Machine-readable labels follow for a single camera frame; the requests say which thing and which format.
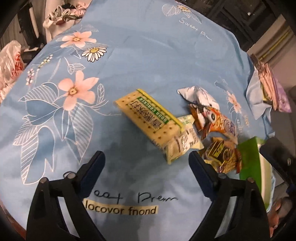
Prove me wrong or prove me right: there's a gold black snack bag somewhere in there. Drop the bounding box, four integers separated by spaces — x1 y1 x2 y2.
199 137 242 174

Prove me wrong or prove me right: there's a pale green corn snack bag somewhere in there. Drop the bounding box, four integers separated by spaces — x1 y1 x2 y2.
164 114 204 165

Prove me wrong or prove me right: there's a yellow soda cracker pack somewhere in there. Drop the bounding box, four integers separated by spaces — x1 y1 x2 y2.
115 89 185 149

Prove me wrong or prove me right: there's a person's hand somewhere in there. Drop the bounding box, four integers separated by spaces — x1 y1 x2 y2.
267 197 292 238

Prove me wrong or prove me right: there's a green cardboard box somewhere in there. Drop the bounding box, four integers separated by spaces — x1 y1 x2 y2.
237 137 276 212

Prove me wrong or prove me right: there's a white red rice cracker pack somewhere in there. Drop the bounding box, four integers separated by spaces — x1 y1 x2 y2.
223 118 238 145

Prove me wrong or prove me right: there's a stack of folded cloths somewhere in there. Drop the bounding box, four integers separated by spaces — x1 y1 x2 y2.
250 54 292 113

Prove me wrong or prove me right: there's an orange panda snack bag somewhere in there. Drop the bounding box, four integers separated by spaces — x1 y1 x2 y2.
189 103 227 139

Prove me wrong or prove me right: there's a blue floral tablecloth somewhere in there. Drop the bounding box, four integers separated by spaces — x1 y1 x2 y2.
1 1 273 240

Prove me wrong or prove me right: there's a white blue snack bag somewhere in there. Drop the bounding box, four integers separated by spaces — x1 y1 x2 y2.
177 86 220 110

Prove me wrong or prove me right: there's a white red plastic bag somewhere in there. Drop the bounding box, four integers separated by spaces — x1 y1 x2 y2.
0 40 25 102

